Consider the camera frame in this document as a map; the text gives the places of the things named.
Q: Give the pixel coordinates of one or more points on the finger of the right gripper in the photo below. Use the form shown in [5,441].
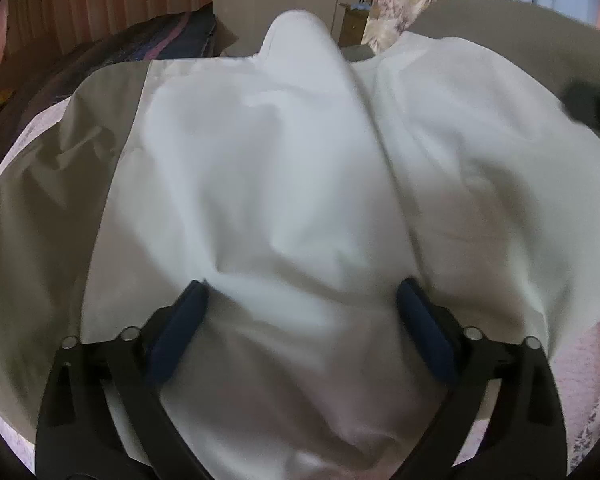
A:
[581,101]

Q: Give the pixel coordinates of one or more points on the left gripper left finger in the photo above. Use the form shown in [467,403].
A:
[76,437]

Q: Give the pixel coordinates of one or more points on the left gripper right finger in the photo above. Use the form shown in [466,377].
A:
[501,417]

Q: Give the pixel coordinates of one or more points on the olive and white jacket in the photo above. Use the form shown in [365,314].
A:
[303,189]

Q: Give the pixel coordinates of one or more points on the pink floral bed sheet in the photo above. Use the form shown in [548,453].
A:
[577,367]

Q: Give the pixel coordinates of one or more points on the wooden nightstand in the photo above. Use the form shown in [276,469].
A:
[353,25]

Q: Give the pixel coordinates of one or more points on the small yellow object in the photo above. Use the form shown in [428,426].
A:
[5,96]

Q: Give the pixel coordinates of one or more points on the dark striped bed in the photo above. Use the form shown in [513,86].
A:
[41,76]

